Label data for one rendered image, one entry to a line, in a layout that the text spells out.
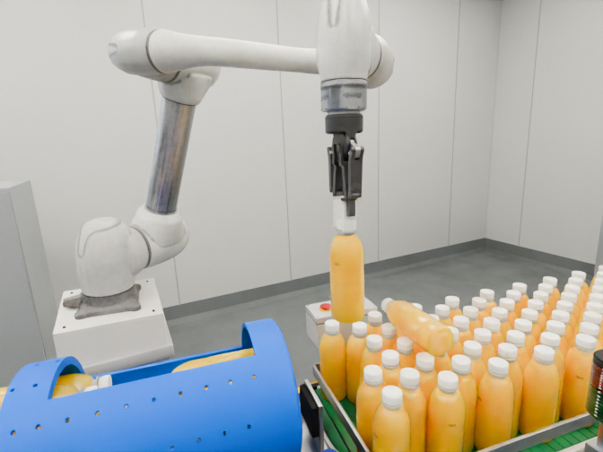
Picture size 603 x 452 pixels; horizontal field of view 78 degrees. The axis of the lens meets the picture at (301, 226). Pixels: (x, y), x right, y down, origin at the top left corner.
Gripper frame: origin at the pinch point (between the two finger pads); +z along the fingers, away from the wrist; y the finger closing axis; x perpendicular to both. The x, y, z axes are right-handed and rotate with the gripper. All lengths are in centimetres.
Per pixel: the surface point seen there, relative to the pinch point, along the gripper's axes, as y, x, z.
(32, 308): -137, -112, 63
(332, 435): -3, -2, 56
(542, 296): -9, 68, 32
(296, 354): -178, 36, 144
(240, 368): 9.0, -24.6, 24.8
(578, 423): 20, 47, 48
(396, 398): 16.0, 3.4, 33.2
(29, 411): 9, -58, 25
